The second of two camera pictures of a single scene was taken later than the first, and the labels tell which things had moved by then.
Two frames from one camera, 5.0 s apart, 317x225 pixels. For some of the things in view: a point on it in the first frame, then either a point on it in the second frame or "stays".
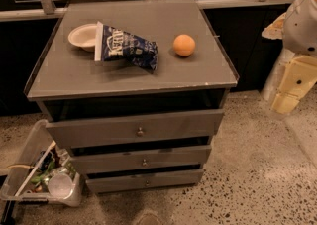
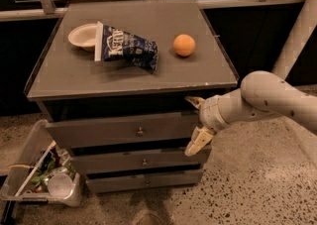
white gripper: (301, 29) to (210, 112)
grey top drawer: (134, 130) stays
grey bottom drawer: (136, 180) stays
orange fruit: (183, 45) stays
